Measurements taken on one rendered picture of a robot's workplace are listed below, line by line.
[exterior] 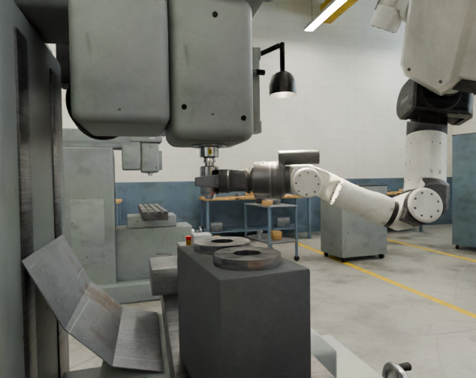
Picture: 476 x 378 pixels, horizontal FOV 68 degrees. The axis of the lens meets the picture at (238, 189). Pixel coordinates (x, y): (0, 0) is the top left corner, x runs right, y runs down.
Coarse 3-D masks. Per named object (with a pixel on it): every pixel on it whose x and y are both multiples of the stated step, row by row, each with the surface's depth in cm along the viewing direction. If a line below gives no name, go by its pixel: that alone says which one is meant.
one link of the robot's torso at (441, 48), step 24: (408, 0) 75; (432, 0) 64; (456, 0) 60; (408, 24) 70; (432, 24) 66; (456, 24) 62; (408, 48) 73; (432, 48) 68; (456, 48) 64; (408, 72) 76; (432, 72) 71; (456, 72) 67
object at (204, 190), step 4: (200, 172) 85; (204, 172) 84; (208, 172) 84; (212, 172) 84; (216, 172) 85; (200, 188) 86; (204, 188) 84; (208, 188) 84; (212, 188) 84; (216, 188) 85; (200, 192) 86; (204, 192) 84; (208, 192) 84; (212, 192) 84; (216, 192) 85
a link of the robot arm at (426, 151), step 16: (416, 144) 84; (432, 144) 82; (416, 160) 83; (432, 160) 81; (416, 176) 82; (432, 176) 80; (416, 192) 77; (432, 192) 77; (448, 192) 79; (416, 208) 76; (432, 208) 77
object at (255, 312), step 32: (192, 256) 51; (224, 256) 44; (256, 256) 44; (192, 288) 50; (224, 288) 39; (256, 288) 41; (288, 288) 42; (192, 320) 50; (224, 320) 39; (256, 320) 41; (288, 320) 42; (192, 352) 51; (224, 352) 39; (256, 352) 41; (288, 352) 42
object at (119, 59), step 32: (96, 0) 68; (128, 0) 69; (160, 0) 71; (96, 32) 68; (128, 32) 70; (160, 32) 71; (96, 64) 68; (128, 64) 70; (160, 64) 71; (96, 96) 68; (128, 96) 70; (160, 96) 71; (96, 128) 77; (128, 128) 77; (160, 128) 78
